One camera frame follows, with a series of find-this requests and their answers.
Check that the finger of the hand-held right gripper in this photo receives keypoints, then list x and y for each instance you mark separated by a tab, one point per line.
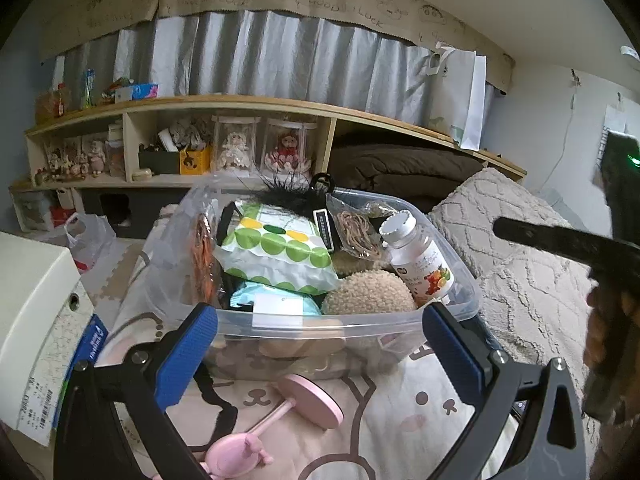
540	240

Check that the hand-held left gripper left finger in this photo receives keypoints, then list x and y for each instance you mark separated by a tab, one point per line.
185	355

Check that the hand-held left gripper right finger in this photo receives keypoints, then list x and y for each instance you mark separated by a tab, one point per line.
452	355

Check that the clear plastic storage box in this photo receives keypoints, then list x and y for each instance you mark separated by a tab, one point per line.
300	327

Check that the pink rabbit ear mirror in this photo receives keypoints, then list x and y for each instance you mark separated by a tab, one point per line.
310	397

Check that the person's right hand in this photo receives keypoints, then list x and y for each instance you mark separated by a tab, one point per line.
596	325

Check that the beige textured pillow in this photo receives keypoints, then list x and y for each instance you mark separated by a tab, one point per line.
540	320
500	210

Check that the white fruit label bottle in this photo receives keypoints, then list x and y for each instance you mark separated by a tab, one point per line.
420	265

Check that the cartoon printed bed sheet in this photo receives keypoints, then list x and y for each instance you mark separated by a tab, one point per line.
400	435

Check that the blue cardboard box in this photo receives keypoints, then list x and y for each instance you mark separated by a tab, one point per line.
90	342

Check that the orange mesh bag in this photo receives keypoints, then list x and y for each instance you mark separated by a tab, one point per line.
202	260

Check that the teal pack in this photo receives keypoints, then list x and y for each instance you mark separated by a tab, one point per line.
270	300

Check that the beige plush ball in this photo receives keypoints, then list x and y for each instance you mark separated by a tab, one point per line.
367	295

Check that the oval wooden brush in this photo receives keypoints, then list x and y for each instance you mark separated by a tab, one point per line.
300	345

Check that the green dotted tissue pack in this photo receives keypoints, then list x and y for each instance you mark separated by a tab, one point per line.
275	250

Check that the white plastic bag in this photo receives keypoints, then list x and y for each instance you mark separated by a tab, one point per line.
85	240

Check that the white shoe box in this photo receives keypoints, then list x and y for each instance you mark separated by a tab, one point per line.
35	310

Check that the folded brown blanket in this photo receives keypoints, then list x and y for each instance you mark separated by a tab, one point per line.
400	165

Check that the white paper bag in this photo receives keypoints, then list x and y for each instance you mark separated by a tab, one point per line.
462	100

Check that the black label strip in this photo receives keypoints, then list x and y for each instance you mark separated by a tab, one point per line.
324	230

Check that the yellow box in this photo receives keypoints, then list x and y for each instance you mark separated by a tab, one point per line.
196	159

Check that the dark green box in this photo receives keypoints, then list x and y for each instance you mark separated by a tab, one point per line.
157	160

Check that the white doll in clear case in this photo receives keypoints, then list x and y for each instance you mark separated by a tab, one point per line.
235	147

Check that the glass jar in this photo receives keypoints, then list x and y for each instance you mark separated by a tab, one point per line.
116	152

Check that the black hair claw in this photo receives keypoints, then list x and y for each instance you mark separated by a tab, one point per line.
322	182

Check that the row of small figurines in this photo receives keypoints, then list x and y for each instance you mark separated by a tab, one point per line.
75	160

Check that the grey paper bouquet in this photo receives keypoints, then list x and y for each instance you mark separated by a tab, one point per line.
187	130

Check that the red doll in clear case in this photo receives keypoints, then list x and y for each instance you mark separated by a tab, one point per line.
287	150

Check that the wooden shelf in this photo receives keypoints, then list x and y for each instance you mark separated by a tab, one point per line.
225	105

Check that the blue tissue pack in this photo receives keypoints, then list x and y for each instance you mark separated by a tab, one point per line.
137	92

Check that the red sauce bottle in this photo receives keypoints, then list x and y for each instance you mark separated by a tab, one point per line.
61	100

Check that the green tube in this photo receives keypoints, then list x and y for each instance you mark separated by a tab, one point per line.
88	87

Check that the grey curtain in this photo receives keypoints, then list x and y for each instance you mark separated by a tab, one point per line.
280	55

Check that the white wall banner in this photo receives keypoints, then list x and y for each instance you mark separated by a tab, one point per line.
614	122

